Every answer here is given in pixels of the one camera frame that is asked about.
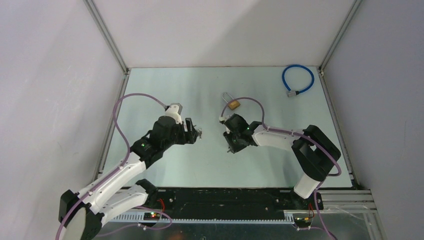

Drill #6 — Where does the silver key bunch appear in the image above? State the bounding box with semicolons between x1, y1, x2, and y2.
193;126;203;141

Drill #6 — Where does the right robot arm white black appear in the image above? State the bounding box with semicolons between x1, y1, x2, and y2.
219;114;342;209

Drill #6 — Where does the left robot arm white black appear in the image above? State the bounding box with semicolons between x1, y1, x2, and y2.
55;115;202;240

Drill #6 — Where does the brass padlock silver shackle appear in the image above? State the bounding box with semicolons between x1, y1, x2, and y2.
221;92;241;111

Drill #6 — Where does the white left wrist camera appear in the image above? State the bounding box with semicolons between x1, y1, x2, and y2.
164;103;183;125

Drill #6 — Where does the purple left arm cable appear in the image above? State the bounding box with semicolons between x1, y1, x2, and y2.
54;93;173;240

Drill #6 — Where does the blue cable lock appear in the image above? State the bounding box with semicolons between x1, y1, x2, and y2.
281;64;315;98

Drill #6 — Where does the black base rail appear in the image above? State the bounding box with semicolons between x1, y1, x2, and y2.
143;187;324;220

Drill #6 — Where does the grey slotted cable duct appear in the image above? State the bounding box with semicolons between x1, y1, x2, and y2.
108;211;295;225

